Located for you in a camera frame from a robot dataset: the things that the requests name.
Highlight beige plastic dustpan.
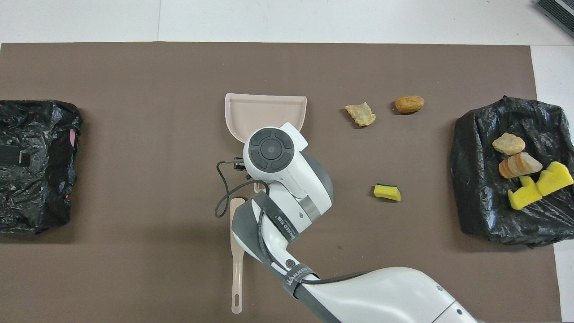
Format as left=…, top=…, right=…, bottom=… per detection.
left=225, top=93, right=308, bottom=194

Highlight beige brush black bristles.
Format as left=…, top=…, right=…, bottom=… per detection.
left=230, top=197, right=247, bottom=314

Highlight brown bread nugget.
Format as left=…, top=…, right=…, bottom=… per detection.
left=395, top=95, right=425, bottom=114

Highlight pale round bread piece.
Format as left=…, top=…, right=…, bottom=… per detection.
left=492, top=132, right=526, bottom=156

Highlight orange striped bread roll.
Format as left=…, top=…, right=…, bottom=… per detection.
left=498, top=152, right=543, bottom=179

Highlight notched yellow sponge piece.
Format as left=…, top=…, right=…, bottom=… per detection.
left=508, top=176, right=543, bottom=210

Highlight yellow sponge wedge piece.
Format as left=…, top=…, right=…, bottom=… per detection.
left=537, top=161, right=574, bottom=196

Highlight black bag-lined bin pink spot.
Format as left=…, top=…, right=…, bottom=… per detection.
left=0, top=99, right=83, bottom=235

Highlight black bag-lined trash bin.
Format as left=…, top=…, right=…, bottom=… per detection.
left=450, top=95, right=574, bottom=247

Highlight brown table mat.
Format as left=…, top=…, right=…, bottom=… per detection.
left=0, top=42, right=562, bottom=323

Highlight yellow sponge green backing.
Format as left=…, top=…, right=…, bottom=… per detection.
left=374, top=183, right=402, bottom=202

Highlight grey ribbed box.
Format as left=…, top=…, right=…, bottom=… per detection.
left=536, top=0, right=574, bottom=39

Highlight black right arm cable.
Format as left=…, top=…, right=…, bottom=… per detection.
left=215, top=160, right=373, bottom=285

